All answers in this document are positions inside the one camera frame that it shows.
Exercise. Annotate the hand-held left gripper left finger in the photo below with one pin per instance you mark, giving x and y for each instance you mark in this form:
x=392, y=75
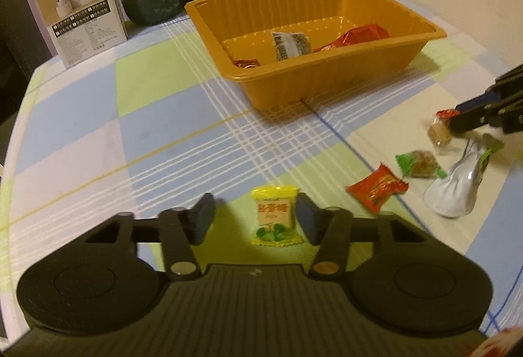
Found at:
x=202, y=220

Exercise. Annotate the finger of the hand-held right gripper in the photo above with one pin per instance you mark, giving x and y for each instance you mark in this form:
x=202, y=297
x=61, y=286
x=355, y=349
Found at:
x=474, y=122
x=480, y=103

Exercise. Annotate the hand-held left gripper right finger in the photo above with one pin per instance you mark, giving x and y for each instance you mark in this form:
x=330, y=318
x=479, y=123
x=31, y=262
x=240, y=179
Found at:
x=308, y=220

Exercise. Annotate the small red snack packet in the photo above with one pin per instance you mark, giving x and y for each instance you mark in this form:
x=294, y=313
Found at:
x=444, y=113

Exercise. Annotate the yellow candy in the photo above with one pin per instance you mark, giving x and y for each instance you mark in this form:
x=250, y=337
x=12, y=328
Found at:
x=274, y=214

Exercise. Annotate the clear brown candy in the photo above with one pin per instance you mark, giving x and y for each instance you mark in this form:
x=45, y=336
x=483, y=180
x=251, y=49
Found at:
x=437, y=133

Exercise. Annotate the green brown candy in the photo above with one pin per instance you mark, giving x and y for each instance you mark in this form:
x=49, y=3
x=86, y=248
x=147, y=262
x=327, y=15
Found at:
x=421, y=163

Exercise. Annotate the long silver green snack packet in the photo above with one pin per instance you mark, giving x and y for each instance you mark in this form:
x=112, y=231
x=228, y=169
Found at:
x=453, y=189

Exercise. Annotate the crinkled red gold snack packet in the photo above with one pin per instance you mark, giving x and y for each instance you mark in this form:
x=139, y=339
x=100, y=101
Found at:
x=376, y=187

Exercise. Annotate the orange plastic tray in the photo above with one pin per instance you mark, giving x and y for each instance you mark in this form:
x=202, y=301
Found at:
x=327, y=75

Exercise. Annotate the grey clear snack packet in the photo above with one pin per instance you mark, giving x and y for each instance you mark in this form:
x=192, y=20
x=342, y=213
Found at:
x=290, y=46

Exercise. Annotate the white cardboard product box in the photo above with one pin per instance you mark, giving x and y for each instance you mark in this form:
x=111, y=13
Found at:
x=81, y=34

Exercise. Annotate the red white cloth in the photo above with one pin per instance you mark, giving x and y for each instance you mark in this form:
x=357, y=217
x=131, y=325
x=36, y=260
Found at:
x=502, y=347

